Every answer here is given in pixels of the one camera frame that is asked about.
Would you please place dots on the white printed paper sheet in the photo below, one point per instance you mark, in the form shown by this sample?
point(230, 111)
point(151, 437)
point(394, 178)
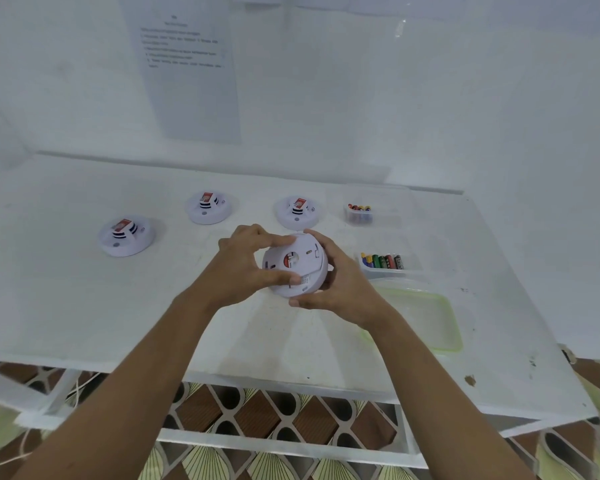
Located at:
point(190, 84)

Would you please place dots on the person's right hand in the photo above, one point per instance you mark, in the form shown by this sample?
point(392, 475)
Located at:
point(347, 289)

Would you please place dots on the bunch of colourful batteries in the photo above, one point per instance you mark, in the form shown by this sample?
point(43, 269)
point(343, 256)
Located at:
point(359, 212)

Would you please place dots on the person's left thumb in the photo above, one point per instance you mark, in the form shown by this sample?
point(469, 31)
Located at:
point(282, 278)

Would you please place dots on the person's left forearm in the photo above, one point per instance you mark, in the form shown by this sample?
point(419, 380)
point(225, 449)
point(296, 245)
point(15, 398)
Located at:
point(130, 384)

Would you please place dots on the pale green plastic lid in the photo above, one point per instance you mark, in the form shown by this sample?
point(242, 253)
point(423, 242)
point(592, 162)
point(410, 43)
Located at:
point(425, 317)

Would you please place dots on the person's right forearm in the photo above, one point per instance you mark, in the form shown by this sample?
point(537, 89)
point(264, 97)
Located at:
point(440, 399)

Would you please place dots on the person's left hand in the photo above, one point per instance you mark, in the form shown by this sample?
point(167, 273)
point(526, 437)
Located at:
point(235, 267)

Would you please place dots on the person's right thumb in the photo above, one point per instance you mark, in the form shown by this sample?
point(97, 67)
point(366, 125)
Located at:
point(305, 300)

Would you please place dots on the white round smoke detector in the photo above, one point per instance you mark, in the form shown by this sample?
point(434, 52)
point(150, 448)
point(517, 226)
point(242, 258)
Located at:
point(298, 213)
point(300, 262)
point(208, 208)
point(125, 239)

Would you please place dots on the white table frame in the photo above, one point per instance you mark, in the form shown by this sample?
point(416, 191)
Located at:
point(290, 447)

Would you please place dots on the row of colourful batteries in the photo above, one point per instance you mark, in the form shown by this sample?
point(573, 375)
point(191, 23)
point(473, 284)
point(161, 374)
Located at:
point(382, 261)

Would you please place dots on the clear plastic container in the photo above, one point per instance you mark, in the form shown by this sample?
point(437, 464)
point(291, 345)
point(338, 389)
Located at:
point(410, 259)
point(385, 207)

